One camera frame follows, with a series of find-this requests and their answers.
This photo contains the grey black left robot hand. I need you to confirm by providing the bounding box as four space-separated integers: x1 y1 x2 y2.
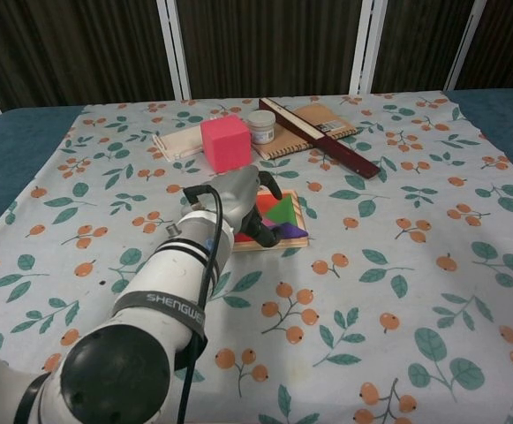
180 165 283 250

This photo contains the purple tangram parallelogram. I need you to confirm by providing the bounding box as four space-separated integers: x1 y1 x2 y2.
266 220 307 241

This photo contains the large red tangram triangle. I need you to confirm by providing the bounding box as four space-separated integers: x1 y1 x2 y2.
255 196 285 218

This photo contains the large green tangram triangle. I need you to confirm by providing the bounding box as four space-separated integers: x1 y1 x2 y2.
266 195 301 229

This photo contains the pink foam cube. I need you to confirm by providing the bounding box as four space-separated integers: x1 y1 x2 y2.
200 115 253 173

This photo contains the small white lidded jar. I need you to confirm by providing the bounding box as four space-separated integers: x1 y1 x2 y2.
247 110 279 146

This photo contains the folded beige cloth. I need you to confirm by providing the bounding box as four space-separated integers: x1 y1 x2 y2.
152 125 207 165

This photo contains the long dark red wooden box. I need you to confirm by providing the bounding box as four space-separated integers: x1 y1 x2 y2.
258 97 382 180

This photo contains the brown stitched notebook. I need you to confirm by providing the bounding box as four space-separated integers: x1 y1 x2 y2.
255 104 358 162

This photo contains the dark brown curtain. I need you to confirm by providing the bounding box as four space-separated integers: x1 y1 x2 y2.
0 0 513 110

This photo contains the floral fruit print tablecloth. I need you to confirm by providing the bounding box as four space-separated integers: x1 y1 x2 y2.
0 90 513 424

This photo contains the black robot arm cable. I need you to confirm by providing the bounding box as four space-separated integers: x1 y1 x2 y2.
182 185 223 424

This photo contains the wooden tangram puzzle tray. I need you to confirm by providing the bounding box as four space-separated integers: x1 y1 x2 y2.
231 189 312 254

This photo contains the grey lettered arm strap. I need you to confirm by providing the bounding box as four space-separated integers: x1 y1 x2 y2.
111 288 209 351

